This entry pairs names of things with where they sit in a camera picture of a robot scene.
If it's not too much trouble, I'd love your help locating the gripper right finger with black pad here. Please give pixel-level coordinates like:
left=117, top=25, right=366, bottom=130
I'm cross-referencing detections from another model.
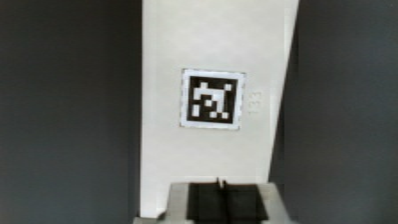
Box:
left=222, top=181, right=299, bottom=224

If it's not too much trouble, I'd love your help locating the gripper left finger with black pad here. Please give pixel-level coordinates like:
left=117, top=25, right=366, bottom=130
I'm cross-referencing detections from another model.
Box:
left=156, top=176, right=228, bottom=224

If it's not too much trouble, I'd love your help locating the white cabinet top block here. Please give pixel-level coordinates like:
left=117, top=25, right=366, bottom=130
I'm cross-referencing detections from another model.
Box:
left=133, top=0, right=300, bottom=224

